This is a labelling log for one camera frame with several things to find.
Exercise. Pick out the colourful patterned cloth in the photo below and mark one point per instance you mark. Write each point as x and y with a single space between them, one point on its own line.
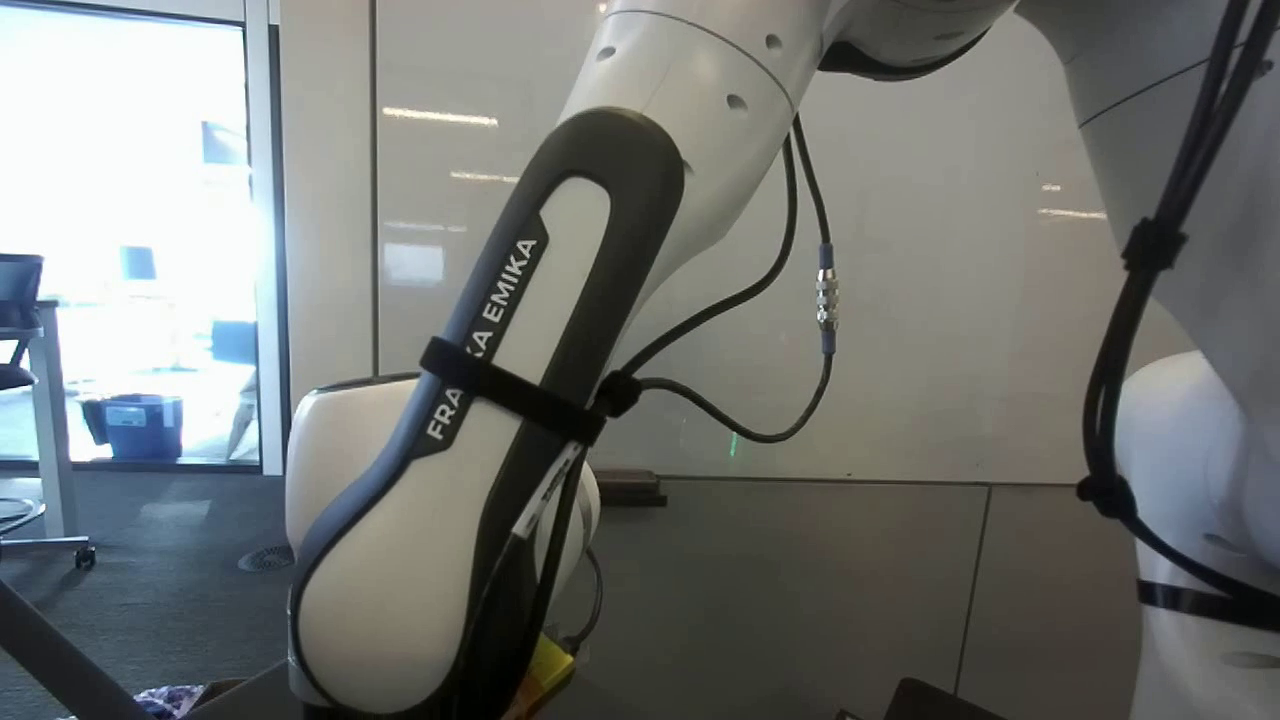
165 701

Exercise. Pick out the black plastic block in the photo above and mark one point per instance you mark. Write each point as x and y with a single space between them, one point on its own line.
942 701

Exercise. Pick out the blue storage bin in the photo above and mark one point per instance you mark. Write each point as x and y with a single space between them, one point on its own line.
134 428

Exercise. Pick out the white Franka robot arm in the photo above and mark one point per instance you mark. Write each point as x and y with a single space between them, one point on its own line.
441 575

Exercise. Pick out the large wall whiteboard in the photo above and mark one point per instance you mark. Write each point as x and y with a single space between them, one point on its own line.
963 264

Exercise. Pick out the blue background chair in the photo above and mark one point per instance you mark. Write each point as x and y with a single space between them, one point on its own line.
239 353

